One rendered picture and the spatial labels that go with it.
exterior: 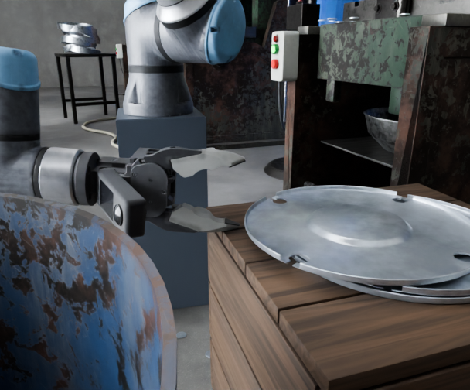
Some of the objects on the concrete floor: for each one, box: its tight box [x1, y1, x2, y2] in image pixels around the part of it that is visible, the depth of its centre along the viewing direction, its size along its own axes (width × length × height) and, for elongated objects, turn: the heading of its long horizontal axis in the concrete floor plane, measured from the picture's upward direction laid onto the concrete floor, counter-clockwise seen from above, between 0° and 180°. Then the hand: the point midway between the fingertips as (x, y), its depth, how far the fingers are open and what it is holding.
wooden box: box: [206, 183, 470, 390], centre depth 59 cm, size 40×38×35 cm
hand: (235, 195), depth 54 cm, fingers open, 8 cm apart
